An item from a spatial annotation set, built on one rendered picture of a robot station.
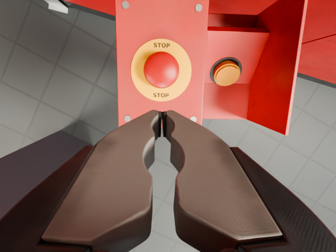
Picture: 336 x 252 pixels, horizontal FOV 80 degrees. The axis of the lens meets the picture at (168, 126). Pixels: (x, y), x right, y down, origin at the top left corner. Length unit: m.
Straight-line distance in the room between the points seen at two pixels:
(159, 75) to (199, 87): 0.06
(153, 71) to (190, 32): 0.07
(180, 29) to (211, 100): 0.13
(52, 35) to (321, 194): 1.66
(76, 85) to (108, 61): 0.20
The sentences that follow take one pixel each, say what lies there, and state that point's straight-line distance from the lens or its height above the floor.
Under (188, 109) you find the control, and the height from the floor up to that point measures 0.78.
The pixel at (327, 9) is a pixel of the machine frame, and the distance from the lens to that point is 0.53.
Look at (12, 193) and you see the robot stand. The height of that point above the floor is 0.52.
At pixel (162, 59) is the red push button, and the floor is 0.80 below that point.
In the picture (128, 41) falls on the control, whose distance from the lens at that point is 0.26.
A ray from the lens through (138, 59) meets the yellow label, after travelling 0.25.
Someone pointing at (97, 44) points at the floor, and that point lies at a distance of 1.09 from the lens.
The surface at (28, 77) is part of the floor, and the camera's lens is 1.21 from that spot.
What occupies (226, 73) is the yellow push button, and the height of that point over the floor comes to 0.73.
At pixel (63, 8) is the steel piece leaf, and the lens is 1.16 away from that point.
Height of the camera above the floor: 1.03
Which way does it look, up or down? 78 degrees down
